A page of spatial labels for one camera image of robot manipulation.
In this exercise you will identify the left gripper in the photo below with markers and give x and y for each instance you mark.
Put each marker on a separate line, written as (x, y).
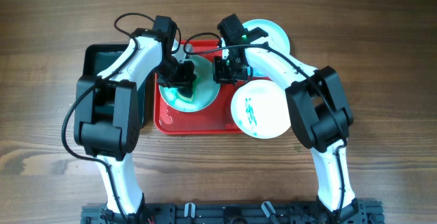
(184, 80)

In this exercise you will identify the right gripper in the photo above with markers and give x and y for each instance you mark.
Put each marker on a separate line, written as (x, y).
(220, 77)

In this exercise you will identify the green yellow sponge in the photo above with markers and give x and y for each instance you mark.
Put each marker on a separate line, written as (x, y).
(186, 94)

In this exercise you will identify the light blue plate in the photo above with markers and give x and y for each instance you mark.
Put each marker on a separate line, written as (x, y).
(205, 89)
(278, 35)

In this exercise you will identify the white plate front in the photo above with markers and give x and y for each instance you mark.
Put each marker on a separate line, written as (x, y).
(259, 109)

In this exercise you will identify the light blue plate top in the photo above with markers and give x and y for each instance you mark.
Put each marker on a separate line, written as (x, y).
(278, 35)

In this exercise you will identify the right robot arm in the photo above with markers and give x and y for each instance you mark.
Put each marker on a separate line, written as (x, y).
(295, 95)

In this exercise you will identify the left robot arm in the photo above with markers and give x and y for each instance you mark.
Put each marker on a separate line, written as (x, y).
(109, 112)

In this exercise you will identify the red plastic tray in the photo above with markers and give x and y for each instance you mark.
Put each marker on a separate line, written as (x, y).
(214, 119)

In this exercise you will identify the black rectangular basin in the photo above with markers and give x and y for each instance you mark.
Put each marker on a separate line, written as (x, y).
(99, 57)

